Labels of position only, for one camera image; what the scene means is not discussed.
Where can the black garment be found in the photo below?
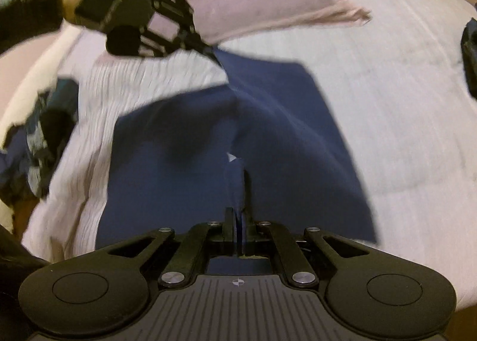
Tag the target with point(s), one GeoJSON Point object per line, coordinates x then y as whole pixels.
{"type": "Point", "coordinates": [470, 58]}

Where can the grey ribbed bedspread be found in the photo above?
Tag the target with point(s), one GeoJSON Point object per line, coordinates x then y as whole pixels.
{"type": "Point", "coordinates": [391, 121]}

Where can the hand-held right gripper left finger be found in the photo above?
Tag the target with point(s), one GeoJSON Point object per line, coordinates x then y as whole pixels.
{"type": "Point", "coordinates": [231, 227]}

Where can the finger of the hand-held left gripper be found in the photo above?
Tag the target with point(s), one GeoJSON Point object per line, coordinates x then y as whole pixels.
{"type": "Point", "coordinates": [182, 17]}
{"type": "Point", "coordinates": [164, 47]}

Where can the navy blue garment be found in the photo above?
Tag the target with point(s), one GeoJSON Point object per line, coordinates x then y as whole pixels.
{"type": "Point", "coordinates": [279, 140]}

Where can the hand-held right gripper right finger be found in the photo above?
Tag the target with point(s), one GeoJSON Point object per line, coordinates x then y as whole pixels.
{"type": "Point", "coordinates": [244, 231]}

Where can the person's left forearm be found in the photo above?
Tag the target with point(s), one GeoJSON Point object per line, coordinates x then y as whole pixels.
{"type": "Point", "coordinates": [26, 9]}

